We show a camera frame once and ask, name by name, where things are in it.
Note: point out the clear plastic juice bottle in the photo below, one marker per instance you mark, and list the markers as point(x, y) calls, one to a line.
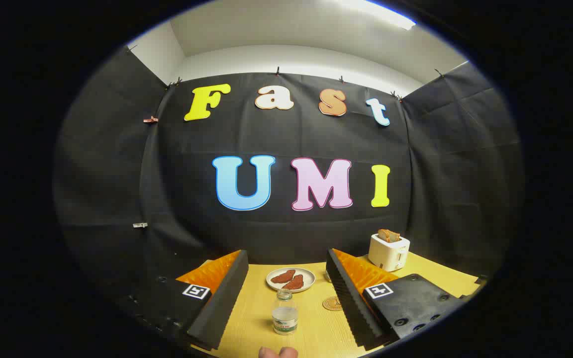
point(285, 318)

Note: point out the round cream plate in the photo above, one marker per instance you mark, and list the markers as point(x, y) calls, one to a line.
point(309, 274)

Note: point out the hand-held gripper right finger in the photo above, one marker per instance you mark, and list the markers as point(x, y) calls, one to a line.
point(351, 308)

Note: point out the round cork coaster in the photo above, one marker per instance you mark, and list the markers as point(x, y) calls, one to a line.
point(331, 304)

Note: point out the ceiling light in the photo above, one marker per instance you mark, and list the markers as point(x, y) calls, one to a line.
point(391, 17)

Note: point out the black backdrop cloth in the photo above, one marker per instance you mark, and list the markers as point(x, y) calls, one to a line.
point(276, 233)

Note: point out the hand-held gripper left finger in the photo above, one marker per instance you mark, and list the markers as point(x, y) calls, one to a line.
point(219, 313)

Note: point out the cream toaster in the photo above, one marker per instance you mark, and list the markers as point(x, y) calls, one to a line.
point(386, 253)

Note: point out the wooden table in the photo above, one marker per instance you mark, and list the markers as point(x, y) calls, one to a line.
point(316, 330)

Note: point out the pink clip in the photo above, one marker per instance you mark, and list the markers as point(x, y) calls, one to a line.
point(151, 120)

